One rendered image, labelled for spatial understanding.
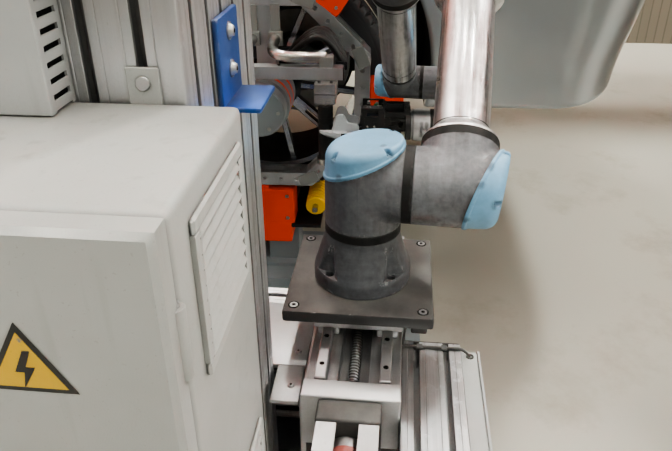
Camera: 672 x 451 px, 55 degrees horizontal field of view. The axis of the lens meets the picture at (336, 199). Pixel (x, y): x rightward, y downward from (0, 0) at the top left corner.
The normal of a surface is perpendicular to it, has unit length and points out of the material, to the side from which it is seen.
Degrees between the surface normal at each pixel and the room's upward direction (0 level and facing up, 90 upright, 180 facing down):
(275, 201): 90
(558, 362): 0
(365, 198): 90
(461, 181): 54
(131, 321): 90
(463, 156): 39
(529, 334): 0
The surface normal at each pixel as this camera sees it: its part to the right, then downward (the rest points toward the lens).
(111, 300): -0.10, 0.47
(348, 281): -0.27, 0.16
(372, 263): 0.15, 0.17
